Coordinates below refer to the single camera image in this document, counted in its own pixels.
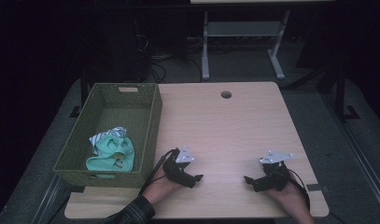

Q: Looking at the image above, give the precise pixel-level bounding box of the person's left hand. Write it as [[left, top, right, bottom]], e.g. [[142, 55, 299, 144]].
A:
[[142, 167, 183, 205]]

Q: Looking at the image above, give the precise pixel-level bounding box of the aluminium floor rail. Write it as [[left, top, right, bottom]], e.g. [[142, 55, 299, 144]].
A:
[[321, 92, 380, 208], [30, 174, 72, 224]]

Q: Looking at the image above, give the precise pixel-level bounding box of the grey tape strip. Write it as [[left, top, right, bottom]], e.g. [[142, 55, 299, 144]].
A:
[[305, 183, 331, 192]]

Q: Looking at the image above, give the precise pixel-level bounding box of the person's right hand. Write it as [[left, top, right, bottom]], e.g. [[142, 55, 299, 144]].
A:
[[265, 181, 314, 218]]

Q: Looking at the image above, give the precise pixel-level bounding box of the hand-held gripper cable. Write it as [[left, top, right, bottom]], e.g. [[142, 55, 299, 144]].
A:
[[285, 167, 312, 213], [137, 148, 180, 198]]

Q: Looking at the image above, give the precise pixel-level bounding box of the right hand-held gripper cable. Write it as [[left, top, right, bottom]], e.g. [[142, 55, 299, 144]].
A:
[[285, 167, 312, 213]]

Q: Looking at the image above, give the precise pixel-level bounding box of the tangle of floor cables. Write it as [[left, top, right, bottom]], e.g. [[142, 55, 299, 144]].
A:
[[133, 32, 204, 84]]

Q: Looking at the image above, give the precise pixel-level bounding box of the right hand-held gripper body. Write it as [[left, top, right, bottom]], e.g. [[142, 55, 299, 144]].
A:
[[252, 150, 295, 193]]

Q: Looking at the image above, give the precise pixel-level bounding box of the white metal stand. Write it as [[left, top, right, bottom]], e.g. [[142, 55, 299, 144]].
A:
[[201, 8, 291, 82]]

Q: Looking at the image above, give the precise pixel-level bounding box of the left hand-held gripper cable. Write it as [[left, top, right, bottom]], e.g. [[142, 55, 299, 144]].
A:
[[137, 148, 180, 198]]

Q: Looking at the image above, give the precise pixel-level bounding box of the green woven basket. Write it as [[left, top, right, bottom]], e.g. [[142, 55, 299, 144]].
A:
[[52, 82, 163, 189]]

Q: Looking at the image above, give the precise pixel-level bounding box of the mint green striped baby garment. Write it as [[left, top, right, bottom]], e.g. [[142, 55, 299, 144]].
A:
[[85, 126, 136, 173]]

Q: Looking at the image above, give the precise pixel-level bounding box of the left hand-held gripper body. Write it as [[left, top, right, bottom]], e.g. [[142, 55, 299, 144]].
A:
[[162, 145, 198, 189]]

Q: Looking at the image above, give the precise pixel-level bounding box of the black frame post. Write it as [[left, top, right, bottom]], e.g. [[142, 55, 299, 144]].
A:
[[68, 68, 89, 119], [334, 65, 361, 121]]

